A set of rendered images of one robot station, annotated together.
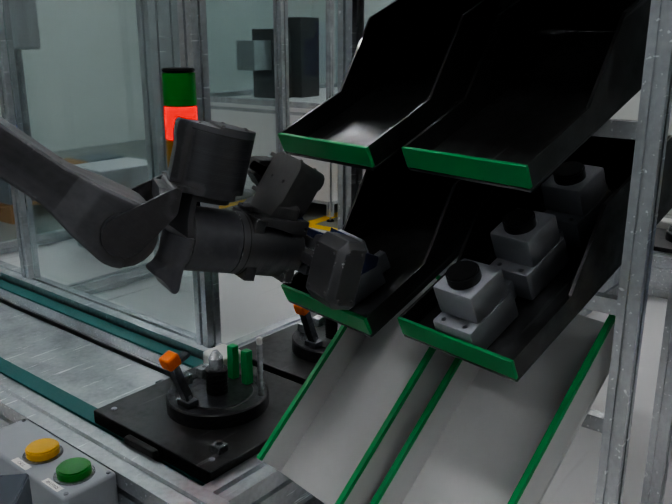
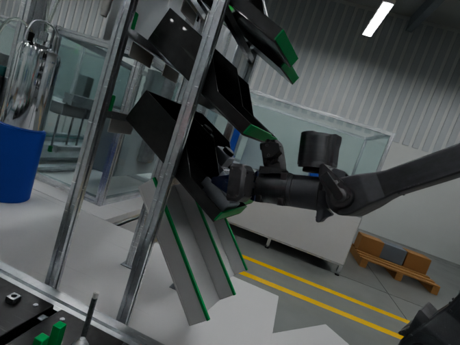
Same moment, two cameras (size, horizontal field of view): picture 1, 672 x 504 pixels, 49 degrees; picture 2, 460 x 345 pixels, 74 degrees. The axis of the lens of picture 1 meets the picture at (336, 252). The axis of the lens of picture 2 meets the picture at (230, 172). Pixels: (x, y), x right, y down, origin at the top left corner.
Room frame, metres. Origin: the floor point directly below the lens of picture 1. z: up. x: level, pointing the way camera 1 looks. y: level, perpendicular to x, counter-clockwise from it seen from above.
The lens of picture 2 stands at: (1.00, 0.51, 1.34)
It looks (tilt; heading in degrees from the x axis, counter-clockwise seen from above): 7 degrees down; 242
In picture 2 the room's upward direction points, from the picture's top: 19 degrees clockwise
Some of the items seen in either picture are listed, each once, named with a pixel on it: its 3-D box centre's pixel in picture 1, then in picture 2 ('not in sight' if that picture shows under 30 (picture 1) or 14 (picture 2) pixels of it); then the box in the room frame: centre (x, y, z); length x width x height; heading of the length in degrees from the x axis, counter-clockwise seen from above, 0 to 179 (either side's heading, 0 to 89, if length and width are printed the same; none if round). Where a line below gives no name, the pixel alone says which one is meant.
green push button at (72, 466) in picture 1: (74, 472); not in sight; (0.78, 0.31, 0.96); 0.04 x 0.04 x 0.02
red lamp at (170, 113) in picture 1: (181, 122); not in sight; (1.14, 0.24, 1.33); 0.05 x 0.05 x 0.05
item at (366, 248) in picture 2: not in sight; (393, 259); (-4.08, -2.53, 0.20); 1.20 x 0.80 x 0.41; 144
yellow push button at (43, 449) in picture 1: (43, 452); not in sight; (0.82, 0.37, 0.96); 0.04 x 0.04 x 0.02
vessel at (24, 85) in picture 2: not in sight; (34, 74); (1.17, -0.81, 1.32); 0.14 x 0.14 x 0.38
